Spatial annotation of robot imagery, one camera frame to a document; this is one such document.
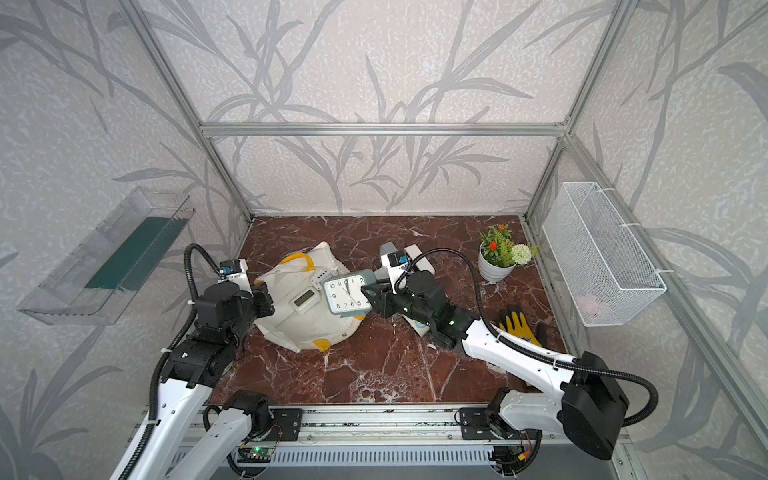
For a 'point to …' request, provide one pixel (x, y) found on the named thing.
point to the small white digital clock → (316, 280)
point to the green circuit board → (257, 455)
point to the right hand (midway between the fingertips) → (367, 285)
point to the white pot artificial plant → (498, 255)
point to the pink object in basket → (589, 303)
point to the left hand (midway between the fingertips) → (266, 284)
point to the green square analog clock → (343, 293)
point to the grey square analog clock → (387, 248)
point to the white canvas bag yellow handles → (296, 286)
